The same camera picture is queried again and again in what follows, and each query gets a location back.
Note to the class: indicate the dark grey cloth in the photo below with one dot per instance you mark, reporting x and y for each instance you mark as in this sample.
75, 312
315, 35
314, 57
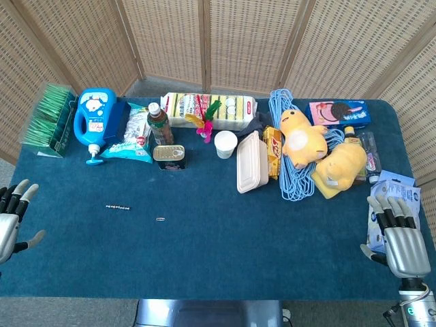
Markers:
255, 124

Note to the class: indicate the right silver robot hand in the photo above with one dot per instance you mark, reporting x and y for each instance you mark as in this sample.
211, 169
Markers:
405, 248

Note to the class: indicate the white paper cup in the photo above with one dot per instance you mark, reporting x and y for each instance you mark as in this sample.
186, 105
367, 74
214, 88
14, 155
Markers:
225, 143

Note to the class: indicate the clear box green tea bags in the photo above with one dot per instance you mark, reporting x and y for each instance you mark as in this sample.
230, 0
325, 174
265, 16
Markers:
46, 119

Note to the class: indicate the small dark bottle yellow cap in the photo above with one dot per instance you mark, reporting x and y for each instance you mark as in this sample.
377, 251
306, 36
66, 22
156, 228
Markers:
351, 136

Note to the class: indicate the gold rectangular tin can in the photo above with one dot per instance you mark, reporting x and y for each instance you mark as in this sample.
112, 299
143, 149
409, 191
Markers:
168, 155

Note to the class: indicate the blue card package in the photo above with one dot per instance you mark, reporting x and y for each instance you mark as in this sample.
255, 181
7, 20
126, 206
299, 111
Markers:
396, 175

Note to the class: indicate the beige lidded lunch box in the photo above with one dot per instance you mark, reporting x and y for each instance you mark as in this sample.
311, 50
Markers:
250, 163

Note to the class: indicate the blue detergent pump bottle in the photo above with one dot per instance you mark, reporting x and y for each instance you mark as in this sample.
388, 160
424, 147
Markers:
92, 116

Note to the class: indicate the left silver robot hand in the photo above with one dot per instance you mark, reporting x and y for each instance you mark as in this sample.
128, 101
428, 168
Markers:
7, 231

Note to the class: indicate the clear plastic water bottle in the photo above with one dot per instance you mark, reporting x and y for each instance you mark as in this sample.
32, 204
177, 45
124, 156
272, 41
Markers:
371, 156

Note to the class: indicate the yellow biscuit pack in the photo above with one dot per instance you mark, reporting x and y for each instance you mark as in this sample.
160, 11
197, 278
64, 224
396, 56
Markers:
273, 153

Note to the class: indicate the yellow plush toy white belly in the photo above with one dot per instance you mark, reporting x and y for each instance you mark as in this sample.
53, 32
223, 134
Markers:
301, 138

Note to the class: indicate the brown tea bottle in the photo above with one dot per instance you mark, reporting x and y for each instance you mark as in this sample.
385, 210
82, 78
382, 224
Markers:
159, 124

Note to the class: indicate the pink blue cookie box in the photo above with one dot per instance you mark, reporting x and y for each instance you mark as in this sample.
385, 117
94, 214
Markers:
340, 114

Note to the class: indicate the white teal snack bag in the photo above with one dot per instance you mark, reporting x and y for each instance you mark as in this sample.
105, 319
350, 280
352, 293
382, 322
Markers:
134, 136

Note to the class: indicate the woven bamboo screen panel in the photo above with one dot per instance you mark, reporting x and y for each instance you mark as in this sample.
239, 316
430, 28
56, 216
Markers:
415, 112
24, 78
248, 41
167, 37
92, 44
354, 44

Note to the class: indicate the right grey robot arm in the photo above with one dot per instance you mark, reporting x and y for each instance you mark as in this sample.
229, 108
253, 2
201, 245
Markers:
415, 308

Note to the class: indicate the light blue hanger bundle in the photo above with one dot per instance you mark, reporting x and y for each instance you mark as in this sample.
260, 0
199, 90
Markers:
289, 184

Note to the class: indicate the colourful feather shuttlecock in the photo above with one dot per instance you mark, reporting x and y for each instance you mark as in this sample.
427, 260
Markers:
205, 127

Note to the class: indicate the blue white wipes pack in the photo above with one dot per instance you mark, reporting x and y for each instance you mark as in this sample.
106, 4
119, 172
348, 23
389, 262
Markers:
403, 192

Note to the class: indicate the yellow sponge multipack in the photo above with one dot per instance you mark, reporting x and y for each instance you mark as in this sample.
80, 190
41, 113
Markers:
235, 110

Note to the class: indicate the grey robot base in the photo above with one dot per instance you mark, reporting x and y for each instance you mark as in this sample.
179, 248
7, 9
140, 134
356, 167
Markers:
207, 313

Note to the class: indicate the dark blue box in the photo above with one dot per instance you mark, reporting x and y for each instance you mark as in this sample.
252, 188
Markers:
117, 119

